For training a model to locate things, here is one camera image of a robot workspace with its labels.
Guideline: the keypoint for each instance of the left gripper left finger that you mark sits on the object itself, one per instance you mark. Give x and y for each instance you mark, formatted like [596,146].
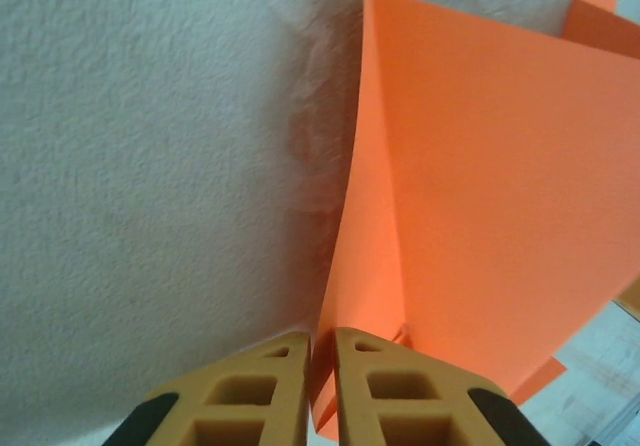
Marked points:
[285,391]

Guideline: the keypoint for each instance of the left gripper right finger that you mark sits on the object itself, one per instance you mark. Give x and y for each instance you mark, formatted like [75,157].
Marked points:
[355,396]

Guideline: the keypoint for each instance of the orange paper sheet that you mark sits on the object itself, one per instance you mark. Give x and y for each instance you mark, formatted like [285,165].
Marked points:
[475,166]

